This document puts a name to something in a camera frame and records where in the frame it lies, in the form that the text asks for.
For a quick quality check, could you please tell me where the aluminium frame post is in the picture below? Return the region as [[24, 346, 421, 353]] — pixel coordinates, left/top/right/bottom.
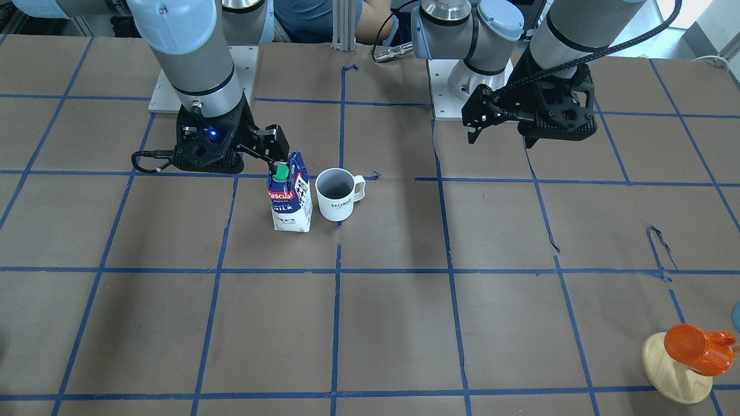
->
[[331, 0, 357, 54]]

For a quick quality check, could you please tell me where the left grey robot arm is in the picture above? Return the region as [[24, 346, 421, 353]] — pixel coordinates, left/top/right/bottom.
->
[[410, 1, 643, 148]]

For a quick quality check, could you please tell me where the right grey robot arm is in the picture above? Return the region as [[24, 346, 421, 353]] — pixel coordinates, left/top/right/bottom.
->
[[15, 1, 289, 174]]

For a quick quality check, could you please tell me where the white ceramic mug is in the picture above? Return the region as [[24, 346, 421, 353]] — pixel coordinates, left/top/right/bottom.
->
[[314, 168, 367, 222]]

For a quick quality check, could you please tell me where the blue white milk carton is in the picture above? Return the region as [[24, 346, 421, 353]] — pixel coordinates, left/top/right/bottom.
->
[[266, 151, 313, 233]]

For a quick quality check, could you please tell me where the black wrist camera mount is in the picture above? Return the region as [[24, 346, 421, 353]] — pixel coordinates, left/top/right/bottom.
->
[[519, 64, 598, 140]]

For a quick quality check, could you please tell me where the seated person blue shirt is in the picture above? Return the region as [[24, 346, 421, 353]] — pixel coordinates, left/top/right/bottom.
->
[[274, 1, 409, 46]]

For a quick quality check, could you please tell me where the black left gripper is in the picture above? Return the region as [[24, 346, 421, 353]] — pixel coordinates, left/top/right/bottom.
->
[[461, 50, 579, 150]]

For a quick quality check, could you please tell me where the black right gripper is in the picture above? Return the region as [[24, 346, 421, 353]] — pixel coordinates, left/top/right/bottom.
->
[[200, 98, 289, 174]]

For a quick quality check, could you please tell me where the orange plastic cup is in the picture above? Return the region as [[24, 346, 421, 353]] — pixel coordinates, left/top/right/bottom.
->
[[664, 324, 738, 377]]

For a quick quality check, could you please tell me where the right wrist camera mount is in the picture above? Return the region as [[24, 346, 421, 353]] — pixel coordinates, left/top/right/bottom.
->
[[131, 107, 246, 174]]

